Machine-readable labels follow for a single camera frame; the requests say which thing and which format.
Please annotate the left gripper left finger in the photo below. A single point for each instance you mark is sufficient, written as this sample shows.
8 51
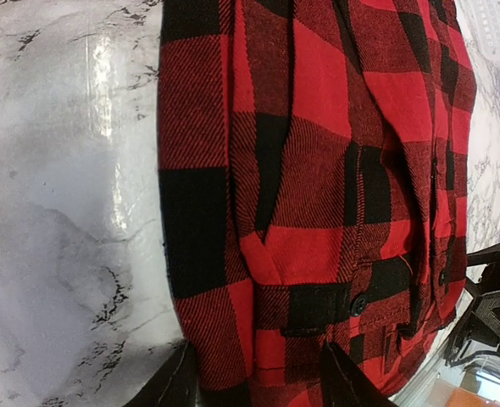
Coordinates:
175 383

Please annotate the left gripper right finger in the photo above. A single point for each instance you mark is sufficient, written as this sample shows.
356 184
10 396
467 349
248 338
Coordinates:
343 384

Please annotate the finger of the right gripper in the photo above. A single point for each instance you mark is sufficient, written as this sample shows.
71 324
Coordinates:
490 278
477 332

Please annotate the red black plaid shirt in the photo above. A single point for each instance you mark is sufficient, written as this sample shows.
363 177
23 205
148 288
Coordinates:
313 182

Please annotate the white plastic basket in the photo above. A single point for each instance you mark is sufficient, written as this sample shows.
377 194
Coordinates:
484 17

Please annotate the orange object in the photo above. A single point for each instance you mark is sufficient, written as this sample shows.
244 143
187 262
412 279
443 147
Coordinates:
465 398

